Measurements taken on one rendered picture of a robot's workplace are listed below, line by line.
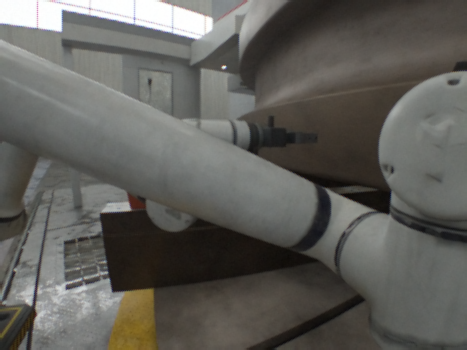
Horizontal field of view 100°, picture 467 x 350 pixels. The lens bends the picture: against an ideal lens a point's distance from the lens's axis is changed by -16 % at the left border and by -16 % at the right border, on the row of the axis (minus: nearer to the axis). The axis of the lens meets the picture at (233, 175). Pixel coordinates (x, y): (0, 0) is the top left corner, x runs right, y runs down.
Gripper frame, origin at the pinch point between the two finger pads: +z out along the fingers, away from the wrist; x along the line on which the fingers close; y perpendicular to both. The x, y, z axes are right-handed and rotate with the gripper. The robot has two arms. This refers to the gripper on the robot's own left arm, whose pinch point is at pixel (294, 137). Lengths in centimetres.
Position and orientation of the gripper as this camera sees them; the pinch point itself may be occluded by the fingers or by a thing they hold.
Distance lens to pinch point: 69.8
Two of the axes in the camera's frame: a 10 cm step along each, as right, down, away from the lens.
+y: 0.0, -9.9, -1.6
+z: 9.0, -0.7, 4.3
